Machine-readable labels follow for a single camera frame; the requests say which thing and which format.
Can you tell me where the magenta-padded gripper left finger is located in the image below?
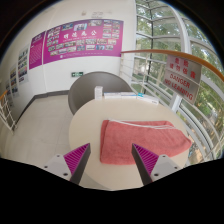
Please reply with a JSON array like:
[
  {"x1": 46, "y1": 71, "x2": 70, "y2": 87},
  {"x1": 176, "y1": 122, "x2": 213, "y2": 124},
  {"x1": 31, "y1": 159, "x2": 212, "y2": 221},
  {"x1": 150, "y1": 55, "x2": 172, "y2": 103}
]
[{"x1": 42, "y1": 142, "x2": 92, "y2": 185}]

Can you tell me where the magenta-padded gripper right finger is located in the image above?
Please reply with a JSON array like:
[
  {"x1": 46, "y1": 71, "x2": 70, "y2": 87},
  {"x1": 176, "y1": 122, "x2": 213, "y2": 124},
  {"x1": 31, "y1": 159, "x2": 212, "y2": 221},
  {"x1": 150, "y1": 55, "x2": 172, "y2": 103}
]
[{"x1": 131, "y1": 143, "x2": 183, "y2": 186}]

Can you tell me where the pink towel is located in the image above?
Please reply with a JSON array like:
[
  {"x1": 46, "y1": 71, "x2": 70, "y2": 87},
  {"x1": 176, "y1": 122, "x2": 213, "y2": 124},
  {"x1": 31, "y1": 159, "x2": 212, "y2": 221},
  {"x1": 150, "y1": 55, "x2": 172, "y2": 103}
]
[{"x1": 99, "y1": 119, "x2": 193, "y2": 165}]

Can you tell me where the flat white and blue box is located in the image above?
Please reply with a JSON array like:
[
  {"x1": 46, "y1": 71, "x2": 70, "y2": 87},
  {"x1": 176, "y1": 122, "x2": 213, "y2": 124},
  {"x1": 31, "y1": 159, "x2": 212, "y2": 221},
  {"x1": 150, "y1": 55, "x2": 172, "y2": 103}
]
[{"x1": 136, "y1": 93, "x2": 160, "y2": 106}]

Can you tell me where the grey round-back chair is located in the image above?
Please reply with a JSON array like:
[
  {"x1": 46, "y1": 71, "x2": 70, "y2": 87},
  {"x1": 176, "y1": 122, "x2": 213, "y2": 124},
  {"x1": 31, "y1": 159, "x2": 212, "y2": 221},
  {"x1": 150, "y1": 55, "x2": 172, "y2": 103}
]
[{"x1": 67, "y1": 71, "x2": 134, "y2": 116}]

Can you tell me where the small upright white box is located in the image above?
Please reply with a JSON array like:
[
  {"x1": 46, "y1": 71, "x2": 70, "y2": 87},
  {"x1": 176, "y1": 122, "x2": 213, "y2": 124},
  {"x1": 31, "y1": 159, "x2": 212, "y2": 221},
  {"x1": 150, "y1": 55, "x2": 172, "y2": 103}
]
[{"x1": 94, "y1": 85, "x2": 104, "y2": 101}]

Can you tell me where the white stair railing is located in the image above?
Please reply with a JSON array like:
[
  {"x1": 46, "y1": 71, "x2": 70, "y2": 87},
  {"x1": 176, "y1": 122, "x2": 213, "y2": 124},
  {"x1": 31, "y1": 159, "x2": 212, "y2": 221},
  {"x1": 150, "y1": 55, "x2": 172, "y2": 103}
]
[{"x1": 0, "y1": 89, "x2": 17, "y2": 133}]

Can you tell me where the red and white warning sign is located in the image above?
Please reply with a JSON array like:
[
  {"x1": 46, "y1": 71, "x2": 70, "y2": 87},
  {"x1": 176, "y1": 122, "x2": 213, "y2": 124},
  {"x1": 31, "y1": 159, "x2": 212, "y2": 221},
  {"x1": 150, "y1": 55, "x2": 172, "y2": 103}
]
[{"x1": 163, "y1": 54, "x2": 203, "y2": 105}]

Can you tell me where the white photo poster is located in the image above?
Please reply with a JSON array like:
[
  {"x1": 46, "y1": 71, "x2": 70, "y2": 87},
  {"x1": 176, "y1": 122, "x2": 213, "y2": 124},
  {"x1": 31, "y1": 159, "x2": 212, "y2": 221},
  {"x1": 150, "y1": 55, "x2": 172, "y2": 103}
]
[
  {"x1": 17, "y1": 46, "x2": 30, "y2": 84},
  {"x1": 9, "y1": 64, "x2": 18, "y2": 98}
]

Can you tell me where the narrow magenta text poster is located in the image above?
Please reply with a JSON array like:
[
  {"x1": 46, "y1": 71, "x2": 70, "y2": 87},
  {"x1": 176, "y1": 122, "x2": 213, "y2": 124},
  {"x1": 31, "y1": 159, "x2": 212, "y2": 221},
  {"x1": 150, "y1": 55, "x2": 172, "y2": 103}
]
[{"x1": 28, "y1": 31, "x2": 46, "y2": 70}]

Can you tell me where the large magenta photo poster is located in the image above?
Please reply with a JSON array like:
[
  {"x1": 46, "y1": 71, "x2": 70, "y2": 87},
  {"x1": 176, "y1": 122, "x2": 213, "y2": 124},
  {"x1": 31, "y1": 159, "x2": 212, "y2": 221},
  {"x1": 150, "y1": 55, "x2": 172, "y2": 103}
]
[{"x1": 42, "y1": 18, "x2": 125, "y2": 65}]

